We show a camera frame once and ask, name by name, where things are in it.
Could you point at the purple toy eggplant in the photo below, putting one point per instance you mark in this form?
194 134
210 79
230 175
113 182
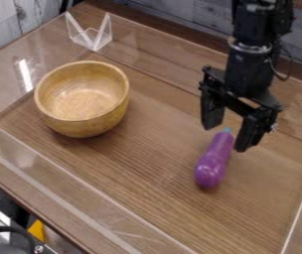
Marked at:
210 168

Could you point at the brown wooden bowl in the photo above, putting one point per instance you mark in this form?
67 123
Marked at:
82 97

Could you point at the yellow black machine base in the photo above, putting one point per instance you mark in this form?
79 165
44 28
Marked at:
28 221

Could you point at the clear acrylic corner bracket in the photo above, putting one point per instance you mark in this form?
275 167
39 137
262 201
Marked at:
91 38

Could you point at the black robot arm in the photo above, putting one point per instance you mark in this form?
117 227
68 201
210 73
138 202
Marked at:
261 22

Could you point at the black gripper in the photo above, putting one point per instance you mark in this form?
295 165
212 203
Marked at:
240 89

